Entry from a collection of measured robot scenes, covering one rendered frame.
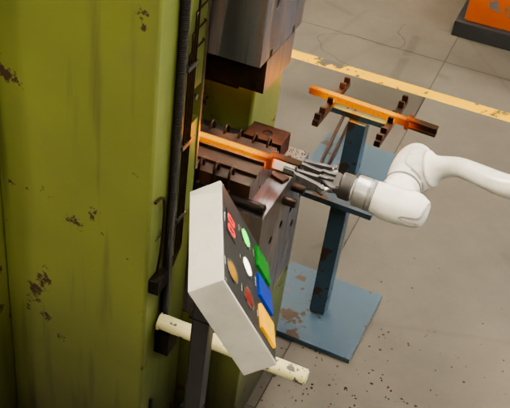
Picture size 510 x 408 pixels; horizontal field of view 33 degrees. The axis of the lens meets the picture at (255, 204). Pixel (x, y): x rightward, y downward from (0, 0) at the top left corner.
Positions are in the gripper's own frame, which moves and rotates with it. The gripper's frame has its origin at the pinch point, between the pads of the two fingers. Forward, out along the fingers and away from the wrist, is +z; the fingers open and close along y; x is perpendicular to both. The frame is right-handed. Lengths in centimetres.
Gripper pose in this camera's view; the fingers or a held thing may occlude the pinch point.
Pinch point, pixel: (285, 164)
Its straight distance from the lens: 244.9
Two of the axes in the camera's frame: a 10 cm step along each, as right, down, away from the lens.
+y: 3.8, -5.2, 7.6
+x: 1.4, -7.8, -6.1
